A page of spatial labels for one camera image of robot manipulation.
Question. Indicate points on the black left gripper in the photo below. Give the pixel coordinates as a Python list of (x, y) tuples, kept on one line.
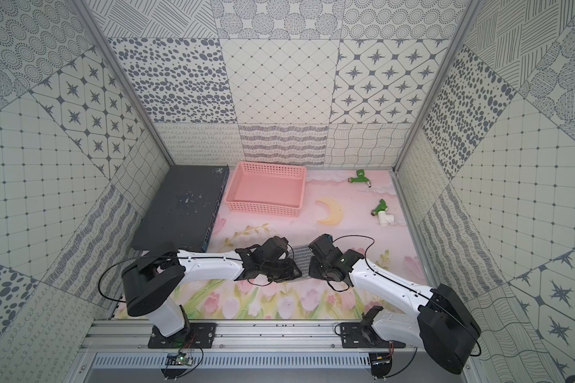
[(284, 267)]

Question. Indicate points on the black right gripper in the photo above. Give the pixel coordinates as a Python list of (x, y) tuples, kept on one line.
[(313, 269)]

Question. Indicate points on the grey striped square dishcloth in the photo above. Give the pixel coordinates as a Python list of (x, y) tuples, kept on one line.
[(302, 255)]

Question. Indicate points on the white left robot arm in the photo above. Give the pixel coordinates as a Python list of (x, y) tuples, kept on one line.
[(149, 281)]

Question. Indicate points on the white plastic pipe elbow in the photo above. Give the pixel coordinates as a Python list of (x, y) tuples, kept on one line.
[(385, 219)]

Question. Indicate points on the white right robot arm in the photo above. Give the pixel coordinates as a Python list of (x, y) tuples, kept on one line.
[(434, 319)]

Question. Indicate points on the pink perforated plastic basket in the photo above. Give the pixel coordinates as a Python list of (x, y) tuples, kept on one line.
[(269, 189)]

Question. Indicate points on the green tap with brass thread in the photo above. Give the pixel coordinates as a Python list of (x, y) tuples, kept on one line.
[(381, 207)]

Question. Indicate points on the green tap with silver nozzle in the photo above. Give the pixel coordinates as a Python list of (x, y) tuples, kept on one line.
[(360, 177)]

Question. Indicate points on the small green circuit board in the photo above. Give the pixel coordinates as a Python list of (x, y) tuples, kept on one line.
[(179, 361)]

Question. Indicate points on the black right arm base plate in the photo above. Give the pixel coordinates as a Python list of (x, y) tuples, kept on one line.
[(353, 336)]

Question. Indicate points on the blue network switch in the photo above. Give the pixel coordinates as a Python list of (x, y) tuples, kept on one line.
[(184, 210)]

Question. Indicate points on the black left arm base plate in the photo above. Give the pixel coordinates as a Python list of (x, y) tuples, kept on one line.
[(194, 335)]

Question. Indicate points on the aluminium mounting rail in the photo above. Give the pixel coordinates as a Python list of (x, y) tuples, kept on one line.
[(231, 335)]

